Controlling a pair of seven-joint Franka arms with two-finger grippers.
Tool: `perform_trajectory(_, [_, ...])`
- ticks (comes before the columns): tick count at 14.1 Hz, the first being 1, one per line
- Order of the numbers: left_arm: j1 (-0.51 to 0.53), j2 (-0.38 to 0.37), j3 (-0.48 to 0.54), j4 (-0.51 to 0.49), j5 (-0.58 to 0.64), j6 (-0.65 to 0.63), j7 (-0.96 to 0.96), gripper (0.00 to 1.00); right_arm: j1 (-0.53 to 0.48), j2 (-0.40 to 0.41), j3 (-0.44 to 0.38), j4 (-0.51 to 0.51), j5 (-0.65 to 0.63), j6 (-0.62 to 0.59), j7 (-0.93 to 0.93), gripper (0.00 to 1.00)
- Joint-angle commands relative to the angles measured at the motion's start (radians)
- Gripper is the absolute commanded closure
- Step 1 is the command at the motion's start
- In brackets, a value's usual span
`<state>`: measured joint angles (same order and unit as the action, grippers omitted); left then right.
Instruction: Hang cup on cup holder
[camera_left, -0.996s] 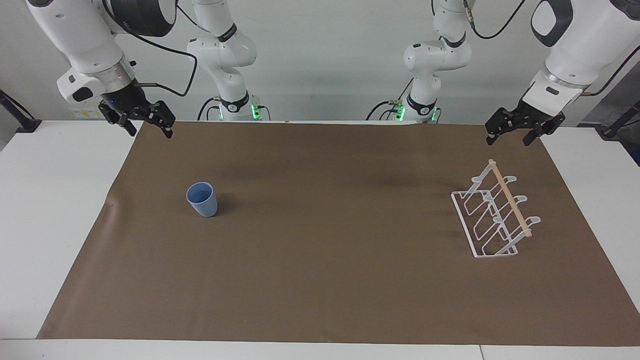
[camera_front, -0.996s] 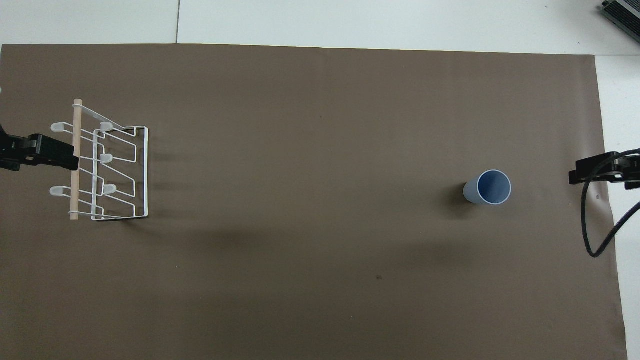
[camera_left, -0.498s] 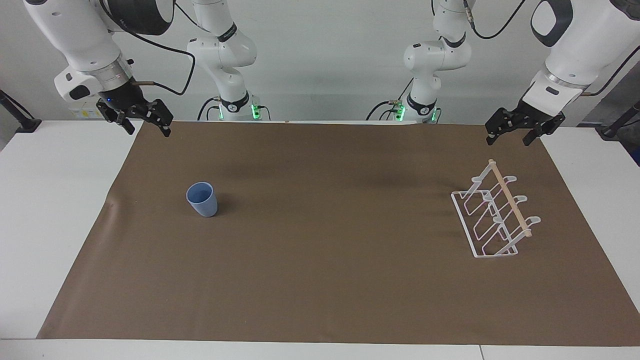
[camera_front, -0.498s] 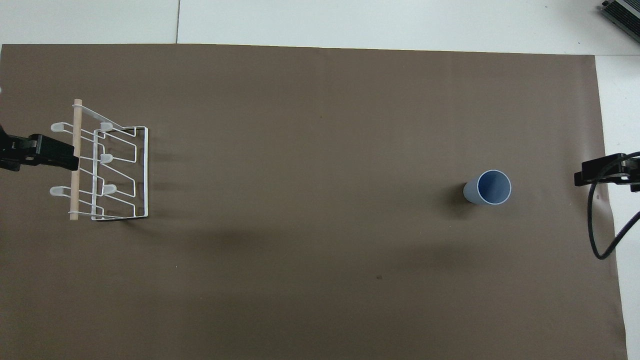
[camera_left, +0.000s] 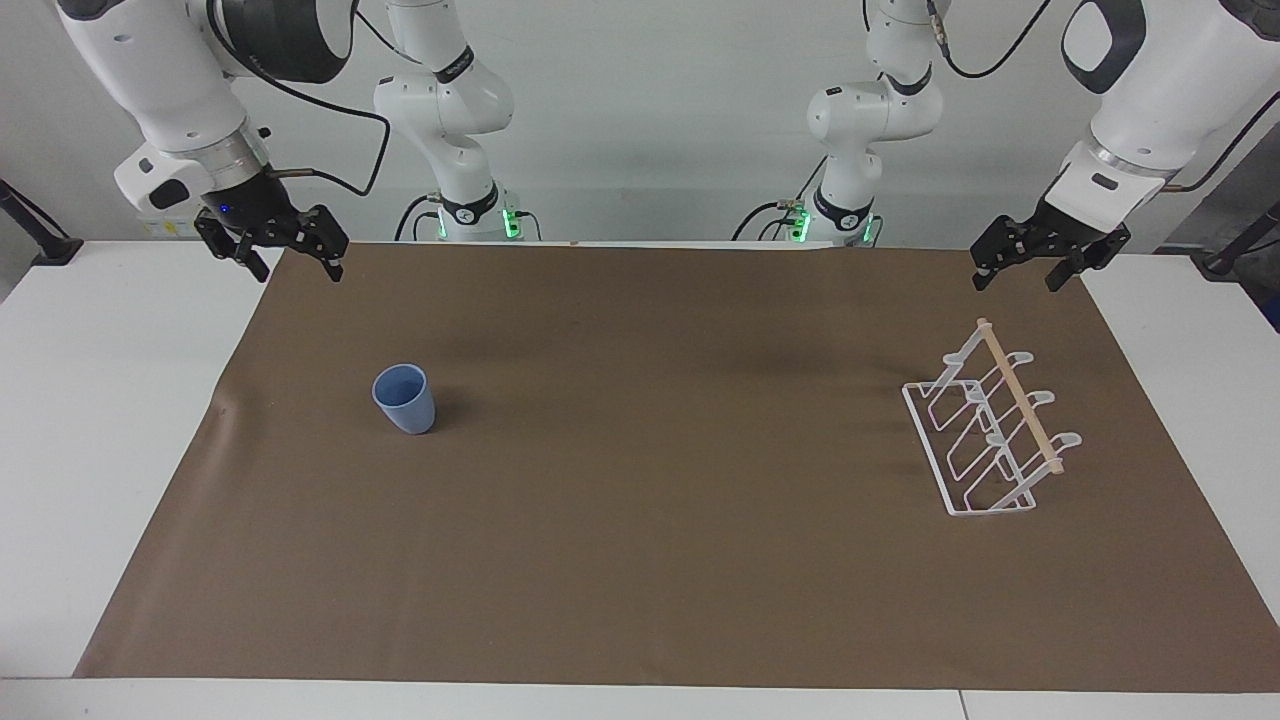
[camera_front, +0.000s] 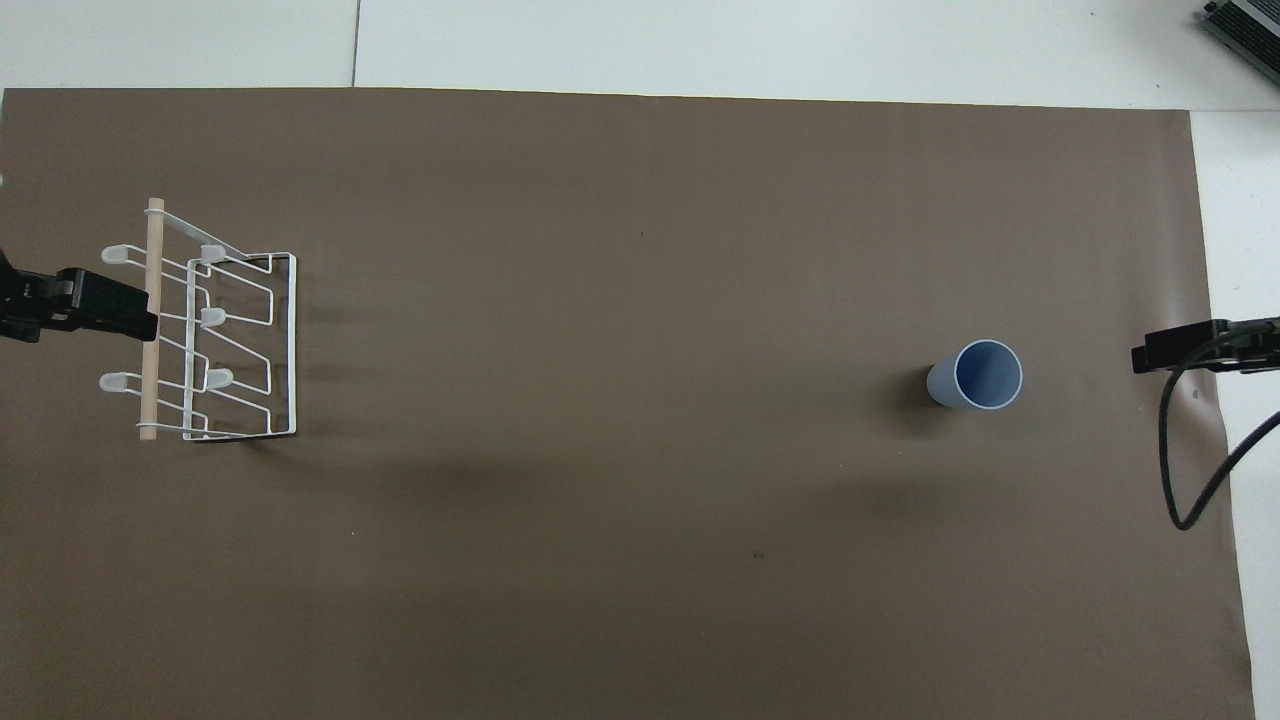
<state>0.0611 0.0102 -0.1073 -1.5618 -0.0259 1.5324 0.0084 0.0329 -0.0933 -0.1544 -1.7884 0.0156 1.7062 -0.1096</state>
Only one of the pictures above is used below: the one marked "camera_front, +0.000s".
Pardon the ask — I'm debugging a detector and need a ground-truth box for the black cable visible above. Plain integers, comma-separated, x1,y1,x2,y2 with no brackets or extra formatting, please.
1157,318,1280,532

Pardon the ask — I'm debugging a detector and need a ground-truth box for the white wire cup holder rack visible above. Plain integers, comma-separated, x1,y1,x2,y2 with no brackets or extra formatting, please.
100,197,299,443

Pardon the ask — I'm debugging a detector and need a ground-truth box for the grey ribbed metal box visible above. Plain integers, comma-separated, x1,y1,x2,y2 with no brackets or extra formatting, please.
1200,0,1280,60

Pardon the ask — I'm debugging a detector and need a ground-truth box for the light blue plastic cup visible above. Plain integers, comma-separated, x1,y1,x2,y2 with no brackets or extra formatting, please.
926,339,1025,413

